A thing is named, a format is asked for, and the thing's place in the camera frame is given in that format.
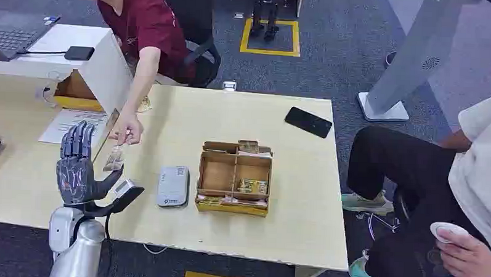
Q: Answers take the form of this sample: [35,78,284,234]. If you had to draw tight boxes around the person's right hand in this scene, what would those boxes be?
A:
[108,110,145,147]

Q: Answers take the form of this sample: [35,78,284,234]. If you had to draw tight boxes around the person's hand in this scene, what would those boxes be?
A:
[434,228,491,277]

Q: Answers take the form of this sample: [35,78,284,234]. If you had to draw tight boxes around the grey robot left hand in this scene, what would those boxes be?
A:
[55,119,126,209]

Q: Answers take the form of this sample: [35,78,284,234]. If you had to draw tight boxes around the small printed card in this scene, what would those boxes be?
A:
[102,143,126,174]

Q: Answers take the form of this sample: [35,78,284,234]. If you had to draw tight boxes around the white round remote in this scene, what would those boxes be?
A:
[429,222,471,246]

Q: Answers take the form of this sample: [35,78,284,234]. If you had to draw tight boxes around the printed paper sheet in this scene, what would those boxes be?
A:
[38,107,109,148]

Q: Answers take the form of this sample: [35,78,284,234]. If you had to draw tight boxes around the brown cardboard box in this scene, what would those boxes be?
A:
[52,68,107,113]

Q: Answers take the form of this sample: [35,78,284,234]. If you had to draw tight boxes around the white desk riser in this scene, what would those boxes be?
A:
[0,22,136,119]

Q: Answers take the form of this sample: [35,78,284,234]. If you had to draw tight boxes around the black power bank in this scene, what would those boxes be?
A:
[63,46,96,62]

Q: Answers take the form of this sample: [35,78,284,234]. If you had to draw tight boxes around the person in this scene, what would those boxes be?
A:
[57,0,200,149]
[338,84,491,277]

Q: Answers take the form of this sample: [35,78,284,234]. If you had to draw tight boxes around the teal shoe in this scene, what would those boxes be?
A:
[348,249,371,277]

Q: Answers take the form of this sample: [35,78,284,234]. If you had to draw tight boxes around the pale green shoe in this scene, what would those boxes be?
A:
[340,188,396,217]

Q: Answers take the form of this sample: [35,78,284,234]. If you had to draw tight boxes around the wooden card box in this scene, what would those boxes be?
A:
[193,138,275,219]

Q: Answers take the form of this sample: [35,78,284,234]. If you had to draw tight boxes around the black office chair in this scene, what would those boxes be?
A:
[148,0,225,90]

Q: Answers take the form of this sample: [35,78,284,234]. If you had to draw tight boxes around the grey laptop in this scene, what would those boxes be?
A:
[0,9,52,64]

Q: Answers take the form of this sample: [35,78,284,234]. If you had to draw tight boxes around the black robot legs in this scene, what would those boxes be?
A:
[248,0,288,44]

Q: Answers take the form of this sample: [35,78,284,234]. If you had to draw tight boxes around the black smartphone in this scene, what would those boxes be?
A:
[283,106,334,140]

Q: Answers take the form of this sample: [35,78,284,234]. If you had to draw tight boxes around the white pillar stand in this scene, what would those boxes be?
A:
[356,0,491,127]

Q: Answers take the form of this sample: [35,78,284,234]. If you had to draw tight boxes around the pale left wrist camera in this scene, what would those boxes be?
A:
[84,177,145,220]

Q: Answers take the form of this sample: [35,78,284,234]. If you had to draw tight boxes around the white cable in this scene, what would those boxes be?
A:
[142,243,169,257]

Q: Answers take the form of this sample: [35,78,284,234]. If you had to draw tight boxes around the black cable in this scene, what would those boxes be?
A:
[16,49,66,58]

